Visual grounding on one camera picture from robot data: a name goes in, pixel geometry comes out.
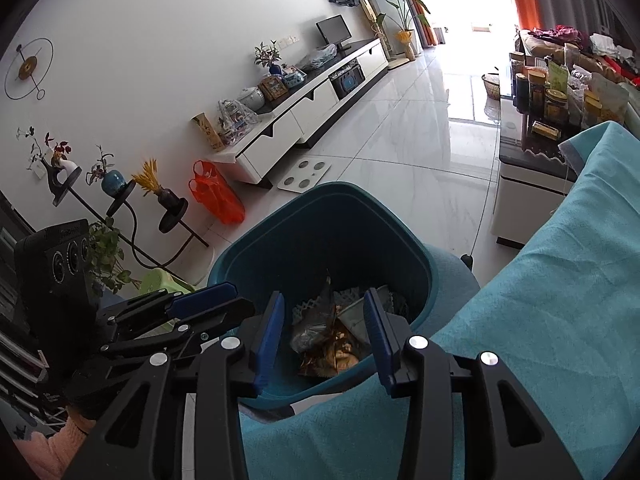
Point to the white foam fruit net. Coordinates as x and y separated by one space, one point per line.
307 307

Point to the wooden picture frame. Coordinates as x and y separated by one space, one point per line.
273 89

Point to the black-topped white coffee table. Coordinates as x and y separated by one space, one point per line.
525 185

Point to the person's left forearm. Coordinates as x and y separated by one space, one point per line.
45 447

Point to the green trailing plant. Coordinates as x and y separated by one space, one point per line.
107 255

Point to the white TV stand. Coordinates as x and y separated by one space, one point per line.
310 110

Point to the round blue vase with plant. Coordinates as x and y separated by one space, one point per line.
112 182

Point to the blue and white ceramic pot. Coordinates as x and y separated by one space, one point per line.
294 79

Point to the pile of clothes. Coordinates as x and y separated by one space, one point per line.
565 37

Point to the white bathroom scale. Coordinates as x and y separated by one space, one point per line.
305 175

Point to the small plant in blue vase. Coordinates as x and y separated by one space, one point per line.
270 57

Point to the teal plastic trash bin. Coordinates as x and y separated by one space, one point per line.
325 220

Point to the white wall socket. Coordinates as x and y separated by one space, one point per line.
287 41

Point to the round black wall clock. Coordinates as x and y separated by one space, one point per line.
27 66

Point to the wicker basket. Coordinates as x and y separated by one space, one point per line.
491 85

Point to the white ceramic jar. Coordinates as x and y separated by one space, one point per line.
251 97

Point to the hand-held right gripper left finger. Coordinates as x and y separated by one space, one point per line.
269 345

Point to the blue striped blanket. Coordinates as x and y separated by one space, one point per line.
550 310

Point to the group of jars and packets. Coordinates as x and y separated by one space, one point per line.
555 95

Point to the plastic-wrapped tray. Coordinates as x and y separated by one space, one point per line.
317 57

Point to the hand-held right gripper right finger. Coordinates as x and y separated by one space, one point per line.
376 345

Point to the yellow wheat in dark vase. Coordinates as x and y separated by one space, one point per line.
147 180

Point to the green plastic stool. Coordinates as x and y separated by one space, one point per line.
165 282

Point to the white vase with red branches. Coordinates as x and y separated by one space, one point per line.
62 162

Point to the yellow decorated box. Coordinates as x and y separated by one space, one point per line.
210 132

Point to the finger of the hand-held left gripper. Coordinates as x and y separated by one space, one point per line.
220 317
207 296

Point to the orange plastic bag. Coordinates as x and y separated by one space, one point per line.
220 200

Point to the tall green potted plant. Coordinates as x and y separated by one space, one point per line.
400 10

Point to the black built-in appliance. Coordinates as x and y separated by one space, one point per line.
347 80

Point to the small black monitor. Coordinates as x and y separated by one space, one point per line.
332 30

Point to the shiny snack wrapper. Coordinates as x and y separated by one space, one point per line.
332 352

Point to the black metal plant stand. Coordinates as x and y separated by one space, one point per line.
127 210

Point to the plastic-wrapped ship model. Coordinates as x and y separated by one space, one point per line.
235 120

